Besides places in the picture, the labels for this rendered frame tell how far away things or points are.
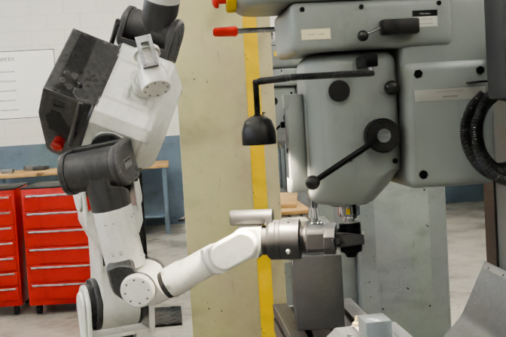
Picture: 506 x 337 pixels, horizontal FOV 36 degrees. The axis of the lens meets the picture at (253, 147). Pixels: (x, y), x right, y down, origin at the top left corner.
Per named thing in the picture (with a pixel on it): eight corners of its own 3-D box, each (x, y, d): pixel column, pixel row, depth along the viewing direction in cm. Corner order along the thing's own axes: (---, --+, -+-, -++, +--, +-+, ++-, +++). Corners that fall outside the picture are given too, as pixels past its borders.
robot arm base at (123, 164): (70, 211, 177) (50, 170, 171) (85, 177, 188) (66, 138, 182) (132, 199, 174) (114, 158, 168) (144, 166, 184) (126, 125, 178)
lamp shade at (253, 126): (236, 145, 167) (235, 116, 166) (267, 142, 170) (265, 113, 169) (251, 146, 160) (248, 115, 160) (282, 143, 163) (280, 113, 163)
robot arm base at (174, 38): (117, 60, 207) (109, 41, 196) (134, 18, 210) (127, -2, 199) (171, 76, 205) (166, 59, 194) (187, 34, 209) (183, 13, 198)
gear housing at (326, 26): (292, 53, 156) (289, 2, 155) (275, 60, 180) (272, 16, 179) (455, 44, 159) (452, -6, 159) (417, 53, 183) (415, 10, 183)
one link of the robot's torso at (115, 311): (80, 329, 221) (65, 163, 222) (141, 318, 228) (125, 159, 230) (92, 336, 207) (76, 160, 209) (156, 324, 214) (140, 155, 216)
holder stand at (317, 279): (297, 331, 197) (292, 252, 196) (293, 308, 219) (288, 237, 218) (345, 328, 197) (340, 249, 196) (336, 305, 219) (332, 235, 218)
